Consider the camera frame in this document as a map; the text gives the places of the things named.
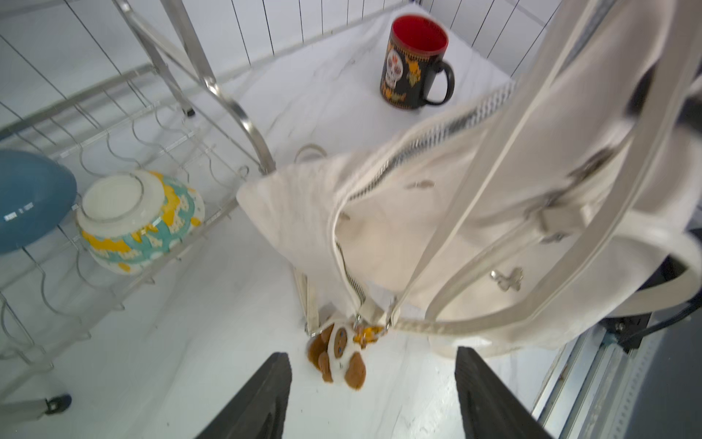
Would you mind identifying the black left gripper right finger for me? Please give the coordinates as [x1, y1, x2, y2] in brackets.
[454, 347, 550, 439]

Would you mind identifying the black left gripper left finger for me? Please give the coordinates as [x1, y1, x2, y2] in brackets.
[197, 352, 293, 439]

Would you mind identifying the brown white plush dog charm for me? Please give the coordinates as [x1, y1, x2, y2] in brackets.
[307, 323, 367, 391]

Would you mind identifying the orange carabiner clip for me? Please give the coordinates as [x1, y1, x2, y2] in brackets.
[353, 326, 387, 349]

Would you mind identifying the cream canvas tote bag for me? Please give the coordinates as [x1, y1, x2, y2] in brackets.
[237, 1, 701, 355]

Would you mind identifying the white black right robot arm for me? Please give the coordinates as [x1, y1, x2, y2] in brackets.
[599, 63, 701, 354]

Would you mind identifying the teal yellow patterned bowl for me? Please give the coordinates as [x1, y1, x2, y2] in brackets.
[76, 169, 206, 275]

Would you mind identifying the blue ceramic bowl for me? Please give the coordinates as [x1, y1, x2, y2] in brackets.
[1, 149, 78, 254]

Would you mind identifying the black skull mug red inside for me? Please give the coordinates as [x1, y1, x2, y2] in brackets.
[380, 15, 455, 110]

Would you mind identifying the stainless steel dish rack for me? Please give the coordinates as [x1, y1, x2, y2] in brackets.
[1, 1, 276, 425]

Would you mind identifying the aluminium mounting rail base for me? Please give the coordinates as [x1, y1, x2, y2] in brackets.
[528, 305, 701, 438]

